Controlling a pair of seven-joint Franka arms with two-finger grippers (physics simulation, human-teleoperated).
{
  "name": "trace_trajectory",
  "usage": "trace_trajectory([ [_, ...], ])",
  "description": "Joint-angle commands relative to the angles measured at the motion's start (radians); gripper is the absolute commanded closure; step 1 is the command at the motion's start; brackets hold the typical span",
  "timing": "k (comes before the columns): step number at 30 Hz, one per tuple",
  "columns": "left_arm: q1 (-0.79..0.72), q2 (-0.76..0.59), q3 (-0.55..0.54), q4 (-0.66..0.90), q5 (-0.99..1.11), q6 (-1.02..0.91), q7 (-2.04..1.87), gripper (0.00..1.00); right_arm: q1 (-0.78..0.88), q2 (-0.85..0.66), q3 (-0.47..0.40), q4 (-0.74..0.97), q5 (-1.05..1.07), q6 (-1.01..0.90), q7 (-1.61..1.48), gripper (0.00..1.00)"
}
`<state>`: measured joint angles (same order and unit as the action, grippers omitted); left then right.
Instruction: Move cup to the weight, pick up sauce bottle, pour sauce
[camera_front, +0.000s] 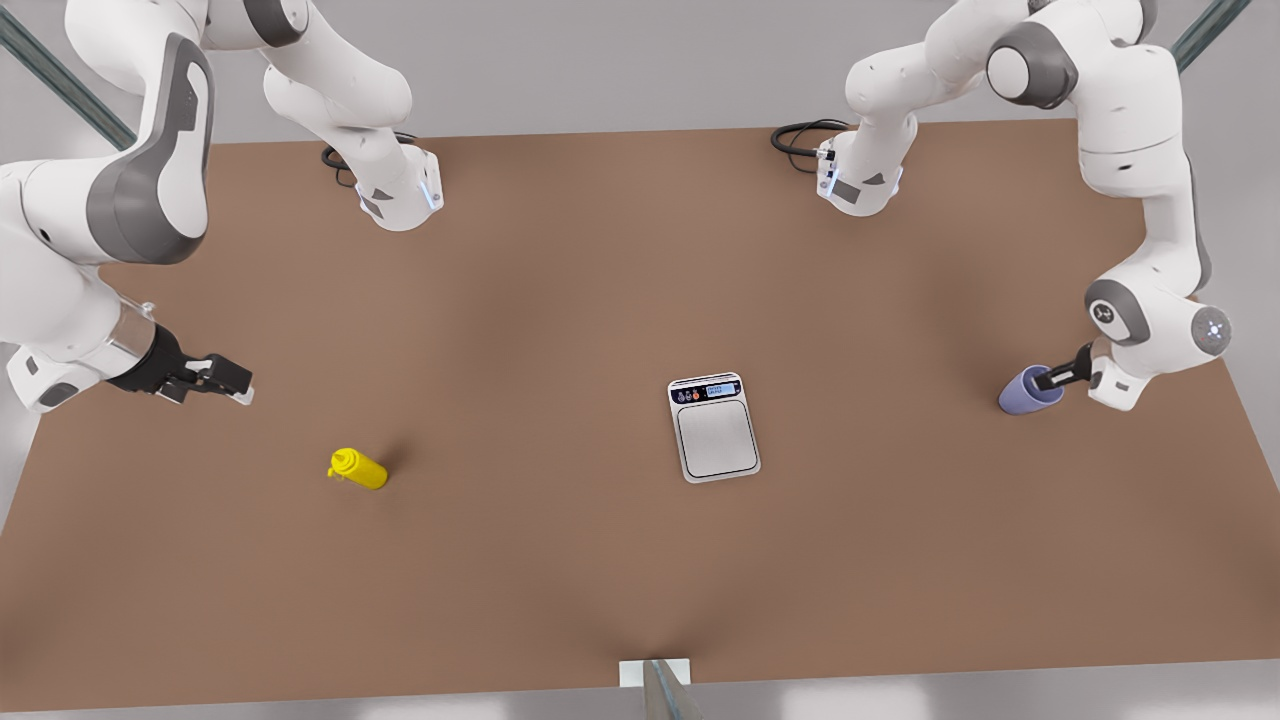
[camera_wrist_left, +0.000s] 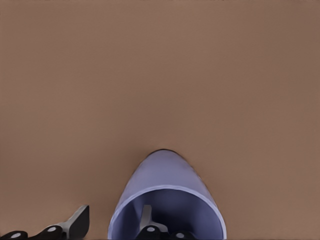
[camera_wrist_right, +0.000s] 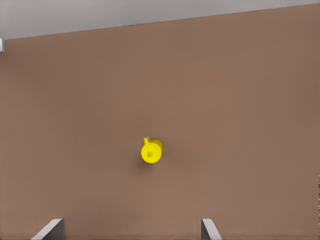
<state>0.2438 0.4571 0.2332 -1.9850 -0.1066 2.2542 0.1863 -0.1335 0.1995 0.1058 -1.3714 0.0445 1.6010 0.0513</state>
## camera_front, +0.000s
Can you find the lavender cup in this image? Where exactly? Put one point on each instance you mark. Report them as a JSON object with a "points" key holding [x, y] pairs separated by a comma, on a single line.
{"points": [[1020, 395]]}

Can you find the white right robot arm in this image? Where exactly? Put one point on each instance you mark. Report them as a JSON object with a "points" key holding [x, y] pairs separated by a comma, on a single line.
{"points": [[150, 190]]}

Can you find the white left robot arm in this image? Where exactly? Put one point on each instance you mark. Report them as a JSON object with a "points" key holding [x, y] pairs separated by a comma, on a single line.
{"points": [[1130, 150]]}

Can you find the yellow sauce bottle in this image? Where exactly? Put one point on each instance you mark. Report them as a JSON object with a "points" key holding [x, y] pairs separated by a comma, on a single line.
{"points": [[362, 470]]}

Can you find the silver digital kitchen scale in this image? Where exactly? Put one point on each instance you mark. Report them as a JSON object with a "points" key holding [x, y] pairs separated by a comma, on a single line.
{"points": [[716, 435]]}

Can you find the silver frame post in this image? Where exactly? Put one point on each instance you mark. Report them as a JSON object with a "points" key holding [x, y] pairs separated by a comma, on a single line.
{"points": [[1205, 30], [668, 695], [70, 85]]}

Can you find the white post foot plate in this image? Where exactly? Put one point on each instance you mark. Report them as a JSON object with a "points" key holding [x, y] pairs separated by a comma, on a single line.
{"points": [[632, 672]]}

